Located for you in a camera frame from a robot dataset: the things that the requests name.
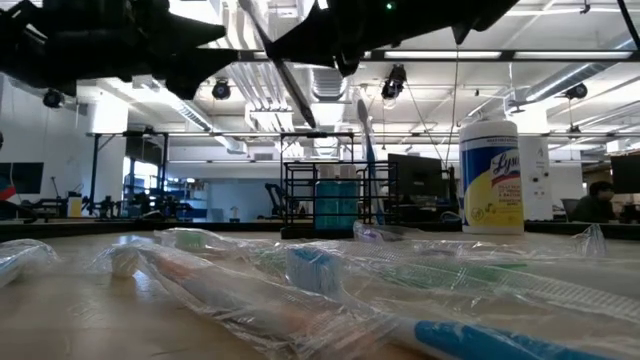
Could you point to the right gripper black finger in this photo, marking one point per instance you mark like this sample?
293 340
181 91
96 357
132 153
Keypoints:
347 65
320 35

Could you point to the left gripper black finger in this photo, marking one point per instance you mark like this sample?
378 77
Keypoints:
185 32
195 70

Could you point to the grey toothbrush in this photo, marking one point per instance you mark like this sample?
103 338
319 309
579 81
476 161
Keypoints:
300 100

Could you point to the green toothbrush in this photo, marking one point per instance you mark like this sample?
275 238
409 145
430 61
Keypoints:
450 276
190 241

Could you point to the orange toothbrush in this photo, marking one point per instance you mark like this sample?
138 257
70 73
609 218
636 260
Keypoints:
125 262

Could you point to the black ceiling spotlight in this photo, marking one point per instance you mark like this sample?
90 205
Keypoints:
394 82
221 90
577 91
53 98

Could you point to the black computer monitor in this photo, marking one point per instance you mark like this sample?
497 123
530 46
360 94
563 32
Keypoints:
415 175
22 177
626 174

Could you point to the yellow container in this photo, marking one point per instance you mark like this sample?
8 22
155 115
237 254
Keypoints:
75 206

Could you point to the white and yellow canister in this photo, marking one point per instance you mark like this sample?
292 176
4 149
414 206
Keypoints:
490 200

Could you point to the clear plastic wrapper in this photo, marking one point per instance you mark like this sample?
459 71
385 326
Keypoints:
25 257

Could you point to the person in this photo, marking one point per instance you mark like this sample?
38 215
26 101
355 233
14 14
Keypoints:
595 205

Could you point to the black background station frame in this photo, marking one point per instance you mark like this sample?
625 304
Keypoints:
94 170

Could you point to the black aluminium table frame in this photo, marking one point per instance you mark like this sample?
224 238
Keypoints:
150 229

